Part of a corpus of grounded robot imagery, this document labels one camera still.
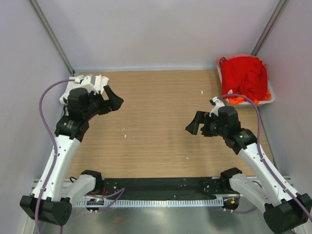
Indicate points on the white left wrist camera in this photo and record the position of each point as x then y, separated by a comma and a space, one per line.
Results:
91, 83

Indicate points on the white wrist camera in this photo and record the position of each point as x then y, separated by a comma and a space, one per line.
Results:
216, 103
91, 83

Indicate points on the white t-shirt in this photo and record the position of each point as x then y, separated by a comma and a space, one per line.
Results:
70, 90

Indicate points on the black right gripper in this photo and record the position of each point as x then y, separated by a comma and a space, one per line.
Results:
201, 118

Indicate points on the slotted cable duct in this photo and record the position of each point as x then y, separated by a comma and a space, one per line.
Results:
85, 203

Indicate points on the red t-shirt in basket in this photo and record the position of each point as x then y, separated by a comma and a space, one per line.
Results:
243, 75

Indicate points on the grey perforated plastic basket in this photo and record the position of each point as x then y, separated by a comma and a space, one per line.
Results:
256, 103

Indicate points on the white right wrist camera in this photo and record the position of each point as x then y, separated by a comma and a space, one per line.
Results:
216, 103

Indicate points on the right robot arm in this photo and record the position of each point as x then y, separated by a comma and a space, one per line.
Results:
282, 206

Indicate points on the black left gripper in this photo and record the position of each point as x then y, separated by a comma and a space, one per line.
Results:
112, 104

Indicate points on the orange garment in basket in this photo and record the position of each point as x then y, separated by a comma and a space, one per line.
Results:
268, 98

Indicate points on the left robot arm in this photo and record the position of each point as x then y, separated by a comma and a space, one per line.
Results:
49, 201

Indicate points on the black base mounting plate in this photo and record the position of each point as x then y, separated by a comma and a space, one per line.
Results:
173, 188

